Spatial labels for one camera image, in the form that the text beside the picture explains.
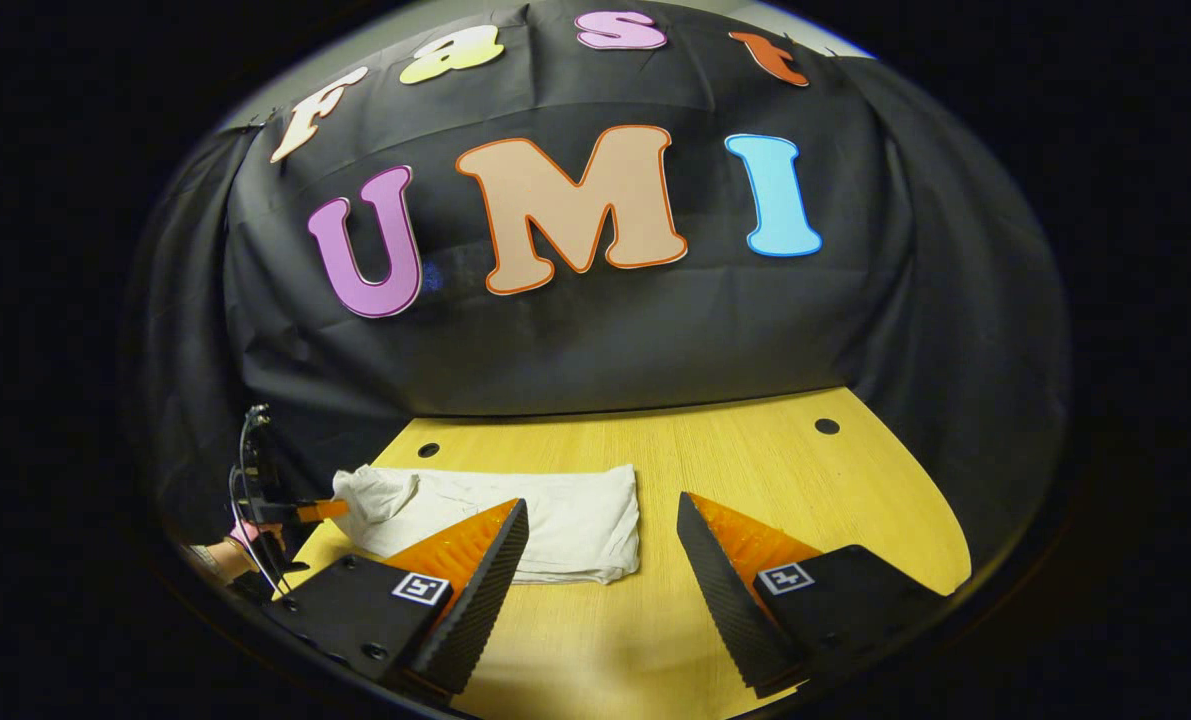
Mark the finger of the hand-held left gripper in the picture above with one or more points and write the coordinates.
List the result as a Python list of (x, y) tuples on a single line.
[(323, 510)]

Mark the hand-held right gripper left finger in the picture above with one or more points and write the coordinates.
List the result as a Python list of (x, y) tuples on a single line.
[(475, 600)]

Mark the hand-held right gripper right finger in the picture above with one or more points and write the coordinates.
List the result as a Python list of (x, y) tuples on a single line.
[(725, 600)]

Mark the white jeans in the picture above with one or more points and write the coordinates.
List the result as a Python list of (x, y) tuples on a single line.
[(575, 510)]

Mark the black backdrop cloth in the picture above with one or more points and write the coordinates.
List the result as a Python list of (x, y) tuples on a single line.
[(605, 340)]

